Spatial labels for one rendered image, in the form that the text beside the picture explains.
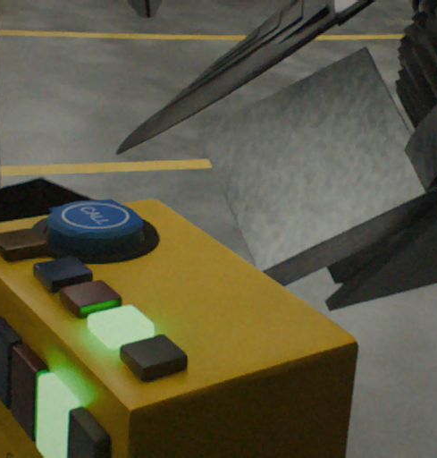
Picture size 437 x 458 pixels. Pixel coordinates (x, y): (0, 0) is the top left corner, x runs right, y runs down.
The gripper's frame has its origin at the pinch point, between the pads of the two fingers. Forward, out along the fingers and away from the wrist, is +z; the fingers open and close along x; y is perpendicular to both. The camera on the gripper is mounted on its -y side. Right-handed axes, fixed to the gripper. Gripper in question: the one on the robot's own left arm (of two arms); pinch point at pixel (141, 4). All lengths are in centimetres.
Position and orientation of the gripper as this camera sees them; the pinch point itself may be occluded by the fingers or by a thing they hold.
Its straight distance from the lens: 97.2
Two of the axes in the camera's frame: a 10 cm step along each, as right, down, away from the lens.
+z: 1.0, 9.8, 1.6
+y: 5.7, 0.7, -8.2
